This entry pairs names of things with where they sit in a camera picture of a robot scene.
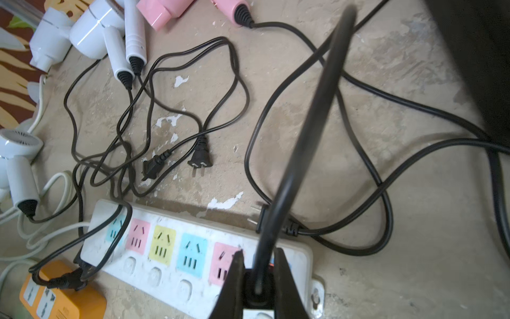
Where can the black plug pair left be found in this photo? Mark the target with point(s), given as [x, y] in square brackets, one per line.
[152, 168]

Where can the white hair dryer near left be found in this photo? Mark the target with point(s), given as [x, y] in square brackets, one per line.
[18, 150]

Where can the black plug pair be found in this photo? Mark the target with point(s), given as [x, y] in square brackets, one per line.
[152, 168]
[201, 157]

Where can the white hair dryer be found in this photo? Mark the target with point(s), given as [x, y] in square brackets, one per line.
[50, 43]
[99, 32]
[18, 150]
[135, 35]

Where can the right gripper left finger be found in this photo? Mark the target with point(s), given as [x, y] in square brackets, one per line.
[230, 301]

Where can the white hair dryer far left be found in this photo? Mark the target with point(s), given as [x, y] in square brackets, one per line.
[50, 43]

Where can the black plug on orange strip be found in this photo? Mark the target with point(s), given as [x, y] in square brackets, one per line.
[70, 280]

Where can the white multicolour power strip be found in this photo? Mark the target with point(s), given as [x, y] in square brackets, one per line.
[180, 260]

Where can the black plug pair right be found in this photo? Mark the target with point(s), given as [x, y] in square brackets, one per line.
[201, 157]

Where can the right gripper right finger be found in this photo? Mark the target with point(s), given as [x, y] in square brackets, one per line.
[287, 301]

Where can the orange power strip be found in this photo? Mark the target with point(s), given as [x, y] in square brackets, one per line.
[45, 303]

